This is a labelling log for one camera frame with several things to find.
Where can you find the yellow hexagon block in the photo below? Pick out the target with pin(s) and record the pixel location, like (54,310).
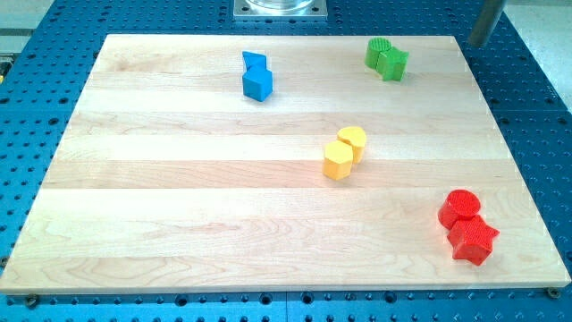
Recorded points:
(338,160)

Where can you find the blue triangle block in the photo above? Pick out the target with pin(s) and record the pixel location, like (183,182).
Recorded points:
(252,60)

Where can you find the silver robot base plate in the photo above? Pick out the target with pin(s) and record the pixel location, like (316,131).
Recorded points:
(279,9)

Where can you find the green cylinder block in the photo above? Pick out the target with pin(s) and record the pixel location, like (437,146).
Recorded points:
(375,47)

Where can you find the grey metal pusher rod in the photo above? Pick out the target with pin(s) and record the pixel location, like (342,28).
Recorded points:
(486,22)

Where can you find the red star block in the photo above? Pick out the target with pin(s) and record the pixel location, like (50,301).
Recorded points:
(472,240)

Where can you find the green star block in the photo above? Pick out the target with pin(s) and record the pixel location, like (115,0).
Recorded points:
(391,64)

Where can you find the yellow heart block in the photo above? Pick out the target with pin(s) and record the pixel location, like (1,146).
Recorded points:
(356,137)

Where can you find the blue cube block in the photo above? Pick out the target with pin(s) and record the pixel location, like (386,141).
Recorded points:
(257,83)

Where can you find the wooden board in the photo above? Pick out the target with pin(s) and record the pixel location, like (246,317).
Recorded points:
(169,179)

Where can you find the blue perforated table plate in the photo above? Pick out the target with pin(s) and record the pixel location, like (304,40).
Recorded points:
(45,81)

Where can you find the red cylinder block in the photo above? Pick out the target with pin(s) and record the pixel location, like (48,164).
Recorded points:
(458,205)

